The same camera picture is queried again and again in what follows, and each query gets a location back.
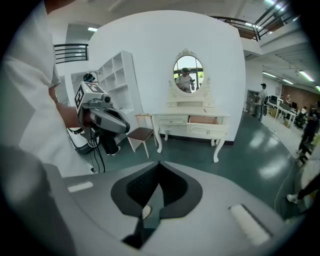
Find white oval vanity mirror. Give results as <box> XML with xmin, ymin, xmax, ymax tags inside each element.
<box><xmin>166</xmin><ymin>48</ymin><xmax>215</xmax><ymax>108</ymax></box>

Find person's white shirt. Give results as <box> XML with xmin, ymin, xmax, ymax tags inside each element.
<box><xmin>0</xmin><ymin>0</ymin><xmax>93</xmax><ymax>177</ymax></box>

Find grey cabinet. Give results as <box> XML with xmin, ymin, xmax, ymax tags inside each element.
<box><xmin>246</xmin><ymin>89</ymin><xmax>261</xmax><ymax>116</ymax></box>

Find black balcony railing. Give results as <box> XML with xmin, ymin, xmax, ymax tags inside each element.
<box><xmin>53</xmin><ymin>43</ymin><xmax>90</xmax><ymax>65</ymax></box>

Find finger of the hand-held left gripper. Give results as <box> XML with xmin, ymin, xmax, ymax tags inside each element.
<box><xmin>90</xmin><ymin>109</ymin><xmax>131</xmax><ymax>135</ymax></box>
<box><xmin>104</xmin><ymin>107</ymin><xmax>130</xmax><ymax>126</ymax></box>

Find wooden chair with brown seat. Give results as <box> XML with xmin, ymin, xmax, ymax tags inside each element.
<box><xmin>126</xmin><ymin>113</ymin><xmax>158</xmax><ymax>159</ymax></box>

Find black mezzanine railing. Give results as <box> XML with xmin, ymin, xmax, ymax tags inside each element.
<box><xmin>209</xmin><ymin>0</ymin><xmax>302</xmax><ymax>42</ymax></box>

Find person's shoe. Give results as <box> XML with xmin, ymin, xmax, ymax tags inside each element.
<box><xmin>141</xmin><ymin>205</ymin><xmax>153</xmax><ymax>220</ymax></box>
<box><xmin>286</xmin><ymin>193</ymin><xmax>300</xmax><ymax>205</ymax></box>

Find person's left forearm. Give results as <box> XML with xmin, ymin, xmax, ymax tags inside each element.
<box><xmin>48</xmin><ymin>83</ymin><xmax>81</xmax><ymax>129</ymax></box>

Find white dressing table top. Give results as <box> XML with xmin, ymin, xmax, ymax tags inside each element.
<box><xmin>151</xmin><ymin>106</ymin><xmax>231</xmax><ymax>163</ymax></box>

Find white appliance with dark base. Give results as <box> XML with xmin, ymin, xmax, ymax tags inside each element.
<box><xmin>66</xmin><ymin>126</ymin><xmax>95</xmax><ymax>155</ymax></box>

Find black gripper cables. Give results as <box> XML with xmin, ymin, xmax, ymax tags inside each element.
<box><xmin>89</xmin><ymin>136</ymin><xmax>106</xmax><ymax>174</ymax></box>

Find closed white table drawer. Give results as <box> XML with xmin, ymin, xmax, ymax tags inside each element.
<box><xmin>157</xmin><ymin>116</ymin><xmax>188</xmax><ymax>126</ymax></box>

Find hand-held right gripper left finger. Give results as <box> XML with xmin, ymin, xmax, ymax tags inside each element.
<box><xmin>61</xmin><ymin>161</ymin><xmax>161</xmax><ymax>242</ymax></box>

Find white office desks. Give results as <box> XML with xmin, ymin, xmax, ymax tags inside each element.
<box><xmin>266</xmin><ymin>97</ymin><xmax>301</xmax><ymax>129</ymax></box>

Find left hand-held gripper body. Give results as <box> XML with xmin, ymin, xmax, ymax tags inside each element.
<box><xmin>74</xmin><ymin>81</ymin><xmax>112</xmax><ymax>141</ymax></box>

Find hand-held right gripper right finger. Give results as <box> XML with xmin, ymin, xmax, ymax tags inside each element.
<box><xmin>139</xmin><ymin>161</ymin><xmax>286</xmax><ymax>256</ymax></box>

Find white cubby shelf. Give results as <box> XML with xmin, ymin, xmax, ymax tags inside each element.
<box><xmin>95</xmin><ymin>50</ymin><xmax>144</xmax><ymax>116</ymax></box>

